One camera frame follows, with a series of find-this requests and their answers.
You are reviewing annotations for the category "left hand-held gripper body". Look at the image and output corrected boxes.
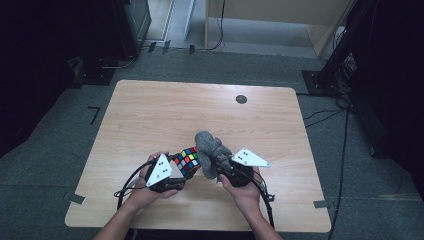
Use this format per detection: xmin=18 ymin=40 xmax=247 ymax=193
xmin=145 ymin=153 xmax=188 ymax=194

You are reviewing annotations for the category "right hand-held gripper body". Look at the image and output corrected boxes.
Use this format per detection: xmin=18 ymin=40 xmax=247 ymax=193
xmin=223 ymin=147 xmax=270 ymax=188

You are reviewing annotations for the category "multicoloured puzzle cube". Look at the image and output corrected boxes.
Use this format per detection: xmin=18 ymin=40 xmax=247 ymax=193
xmin=173 ymin=146 xmax=202 ymax=181

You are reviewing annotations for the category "grey cloth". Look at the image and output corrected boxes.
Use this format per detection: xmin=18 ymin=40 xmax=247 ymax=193
xmin=194 ymin=130 xmax=233 ymax=180

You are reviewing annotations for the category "person's right hand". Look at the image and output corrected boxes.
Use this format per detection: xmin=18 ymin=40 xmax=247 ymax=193
xmin=218 ymin=167 xmax=265 ymax=218

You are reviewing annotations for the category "person's left hand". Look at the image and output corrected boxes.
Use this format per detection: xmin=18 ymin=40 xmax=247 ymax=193
xmin=124 ymin=151 xmax=179 ymax=212

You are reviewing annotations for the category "person's dark clothing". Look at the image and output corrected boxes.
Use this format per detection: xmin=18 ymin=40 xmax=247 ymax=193
xmin=126 ymin=229 xmax=258 ymax=240

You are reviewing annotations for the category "black angled floor tape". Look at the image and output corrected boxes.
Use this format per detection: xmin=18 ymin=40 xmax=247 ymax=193
xmin=87 ymin=105 xmax=101 ymax=126

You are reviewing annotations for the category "black floor plate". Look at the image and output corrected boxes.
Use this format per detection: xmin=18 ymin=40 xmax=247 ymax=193
xmin=69 ymin=56 xmax=116 ymax=87

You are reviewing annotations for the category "black cabinet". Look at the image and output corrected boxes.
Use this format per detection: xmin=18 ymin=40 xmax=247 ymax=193
xmin=111 ymin=0 xmax=153 ymax=59

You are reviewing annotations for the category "white upright panel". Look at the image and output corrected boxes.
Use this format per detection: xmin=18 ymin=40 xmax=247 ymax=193
xmin=182 ymin=0 xmax=197 ymax=42

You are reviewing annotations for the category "black metal stand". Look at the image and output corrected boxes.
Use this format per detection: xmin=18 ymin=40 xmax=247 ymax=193
xmin=301 ymin=0 xmax=378 ymax=98

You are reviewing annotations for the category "dark curtain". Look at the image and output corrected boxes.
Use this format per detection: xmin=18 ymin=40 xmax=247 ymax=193
xmin=0 ymin=0 xmax=116 ymax=158
xmin=346 ymin=0 xmax=424 ymax=201

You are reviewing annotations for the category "light wooden shelf unit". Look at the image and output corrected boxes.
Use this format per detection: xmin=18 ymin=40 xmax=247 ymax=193
xmin=204 ymin=0 xmax=356 ymax=58

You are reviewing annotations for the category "left hand-held gripper cable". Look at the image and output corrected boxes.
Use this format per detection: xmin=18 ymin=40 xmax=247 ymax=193
xmin=114 ymin=159 xmax=158 ymax=211

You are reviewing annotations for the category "hand-held gripper cable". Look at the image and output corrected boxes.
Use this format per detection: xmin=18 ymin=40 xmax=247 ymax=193
xmin=249 ymin=176 xmax=276 ymax=230
xmin=114 ymin=159 xmax=158 ymax=211

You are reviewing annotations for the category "right hand-held gripper cable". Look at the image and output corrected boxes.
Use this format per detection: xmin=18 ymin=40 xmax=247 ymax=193
xmin=249 ymin=176 xmax=276 ymax=230

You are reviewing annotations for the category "long black floor cable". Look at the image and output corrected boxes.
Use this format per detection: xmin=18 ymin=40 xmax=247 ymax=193
xmin=327 ymin=104 xmax=351 ymax=240

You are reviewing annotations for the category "black looped floor cable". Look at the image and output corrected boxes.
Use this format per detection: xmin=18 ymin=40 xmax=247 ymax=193
xmin=98 ymin=54 xmax=139 ymax=70

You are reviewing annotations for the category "black hanging cable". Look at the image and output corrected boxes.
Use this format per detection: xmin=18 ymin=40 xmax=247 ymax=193
xmin=196 ymin=0 xmax=226 ymax=52

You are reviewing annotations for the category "bundle of cables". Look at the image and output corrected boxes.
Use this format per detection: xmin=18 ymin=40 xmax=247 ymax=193
xmin=333 ymin=53 xmax=358 ymax=101

